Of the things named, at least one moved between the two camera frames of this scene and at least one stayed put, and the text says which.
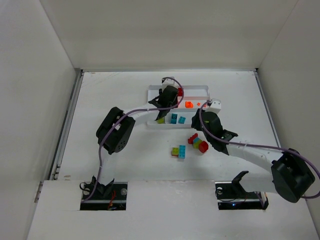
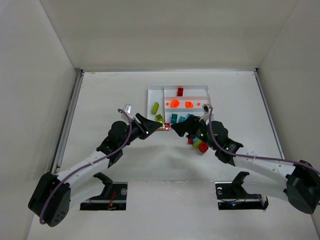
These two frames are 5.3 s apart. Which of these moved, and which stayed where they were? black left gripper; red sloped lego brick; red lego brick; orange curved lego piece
Moved: black left gripper
Stayed: orange curved lego piece; red sloped lego brick; red lego brick
